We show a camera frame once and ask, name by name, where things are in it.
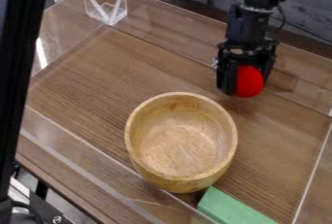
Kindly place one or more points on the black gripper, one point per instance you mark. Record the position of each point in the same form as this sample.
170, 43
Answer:
233, 55

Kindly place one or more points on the red felt fruit green leaf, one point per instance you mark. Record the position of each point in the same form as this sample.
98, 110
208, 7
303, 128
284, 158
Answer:
249, 82

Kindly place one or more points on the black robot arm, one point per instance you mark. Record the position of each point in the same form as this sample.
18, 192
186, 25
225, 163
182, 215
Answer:
248, 22

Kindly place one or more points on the wooden bowl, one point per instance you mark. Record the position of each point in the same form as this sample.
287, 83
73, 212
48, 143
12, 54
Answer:
181, 140

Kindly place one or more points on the clear acrylic tray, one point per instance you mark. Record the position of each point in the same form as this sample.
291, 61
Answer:
97, 70

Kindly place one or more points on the green block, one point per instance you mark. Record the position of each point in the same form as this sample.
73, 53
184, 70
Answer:
228, 211

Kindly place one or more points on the black vertical pole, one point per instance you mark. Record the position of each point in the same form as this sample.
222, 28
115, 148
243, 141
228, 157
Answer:
20, 21

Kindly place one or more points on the black clamp with cable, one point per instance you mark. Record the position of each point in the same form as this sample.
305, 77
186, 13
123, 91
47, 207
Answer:
30, 211

